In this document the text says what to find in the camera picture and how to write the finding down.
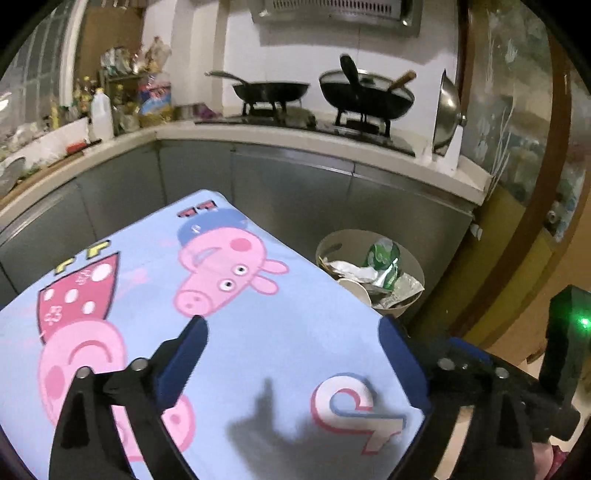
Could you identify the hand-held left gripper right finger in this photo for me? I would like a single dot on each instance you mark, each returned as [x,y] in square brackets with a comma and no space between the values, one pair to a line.
[401,364]

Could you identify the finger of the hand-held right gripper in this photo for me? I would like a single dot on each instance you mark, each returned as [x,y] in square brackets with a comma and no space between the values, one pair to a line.
[471,350]

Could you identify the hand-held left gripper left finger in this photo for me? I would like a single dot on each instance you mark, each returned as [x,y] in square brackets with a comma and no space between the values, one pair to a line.
[184,364]

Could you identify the paper cup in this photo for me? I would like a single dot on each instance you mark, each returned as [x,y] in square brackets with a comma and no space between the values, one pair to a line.
[353,287]

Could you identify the silver foil wrapper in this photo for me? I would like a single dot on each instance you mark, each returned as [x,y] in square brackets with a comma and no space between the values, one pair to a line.
[346,270]

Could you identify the green metal can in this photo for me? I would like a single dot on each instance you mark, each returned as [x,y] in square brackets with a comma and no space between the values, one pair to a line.
[383,256]

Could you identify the beige round trash bin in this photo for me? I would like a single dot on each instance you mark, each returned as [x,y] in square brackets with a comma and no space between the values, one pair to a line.
[332,242]

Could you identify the cartoon pig printed blanket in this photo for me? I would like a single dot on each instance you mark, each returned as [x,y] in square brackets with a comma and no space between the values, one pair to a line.
[286,323]

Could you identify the white lid holder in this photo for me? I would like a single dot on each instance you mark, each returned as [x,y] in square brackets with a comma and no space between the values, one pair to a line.
[450,154]

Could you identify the kitchen counter with grey cabinets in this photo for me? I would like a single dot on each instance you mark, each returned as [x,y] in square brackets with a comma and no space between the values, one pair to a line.
[286,184]

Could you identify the steel wok lid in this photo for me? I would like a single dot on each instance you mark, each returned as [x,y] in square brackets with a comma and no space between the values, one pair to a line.
[448,115]

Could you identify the wooden framed glass door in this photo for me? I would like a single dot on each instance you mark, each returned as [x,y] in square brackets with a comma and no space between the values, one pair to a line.
[508,92]

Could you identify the white plastic bottle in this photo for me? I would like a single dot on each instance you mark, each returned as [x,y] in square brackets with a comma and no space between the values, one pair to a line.
[101,117]

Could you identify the black gas stove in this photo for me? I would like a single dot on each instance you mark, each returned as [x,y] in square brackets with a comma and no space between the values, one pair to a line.
[304,121]

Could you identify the black wok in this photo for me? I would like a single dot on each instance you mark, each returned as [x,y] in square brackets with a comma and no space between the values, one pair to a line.
[369,99]

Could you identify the blue and pink packet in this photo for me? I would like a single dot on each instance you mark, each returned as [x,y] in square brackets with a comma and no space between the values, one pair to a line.
[157,94]

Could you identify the group of oil bottles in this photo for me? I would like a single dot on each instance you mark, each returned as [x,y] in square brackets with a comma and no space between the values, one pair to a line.
[76,104]

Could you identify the black frying pan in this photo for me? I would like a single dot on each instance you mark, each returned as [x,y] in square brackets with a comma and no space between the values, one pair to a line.
[272,90]

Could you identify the cluttered seasoning rack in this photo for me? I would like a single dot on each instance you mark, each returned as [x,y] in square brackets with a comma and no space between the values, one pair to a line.
[120,64]

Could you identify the barred kitchen window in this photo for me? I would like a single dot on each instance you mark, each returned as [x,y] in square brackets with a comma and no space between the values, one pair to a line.
[37,69]

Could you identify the steel range hood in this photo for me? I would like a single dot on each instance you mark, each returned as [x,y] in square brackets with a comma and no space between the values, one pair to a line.
[332,11]

